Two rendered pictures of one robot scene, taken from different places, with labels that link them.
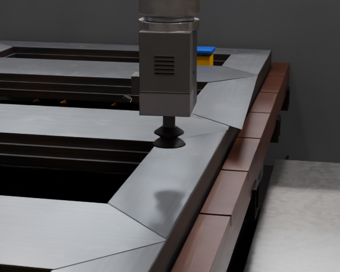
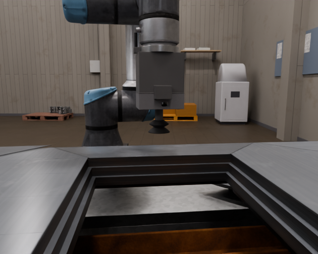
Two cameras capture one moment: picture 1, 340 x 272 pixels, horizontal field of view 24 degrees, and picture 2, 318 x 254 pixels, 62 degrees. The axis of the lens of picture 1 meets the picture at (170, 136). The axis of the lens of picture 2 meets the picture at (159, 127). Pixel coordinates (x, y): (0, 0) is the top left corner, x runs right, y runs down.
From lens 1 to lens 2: 1.25 m
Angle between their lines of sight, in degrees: 105
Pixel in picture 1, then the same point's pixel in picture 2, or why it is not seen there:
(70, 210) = (255, 158)
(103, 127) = (31, 179)
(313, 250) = not seen: hidden behind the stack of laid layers
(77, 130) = (40, 189)
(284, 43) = not seen: outside the picture
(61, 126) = (11, 201)
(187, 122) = (23, 156)
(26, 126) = not seen: outside the picture
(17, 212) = (282, 168)
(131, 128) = (37, 169)
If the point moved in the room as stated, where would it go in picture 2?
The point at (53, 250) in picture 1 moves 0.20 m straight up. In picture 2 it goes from (304, 153) to (314, 44)
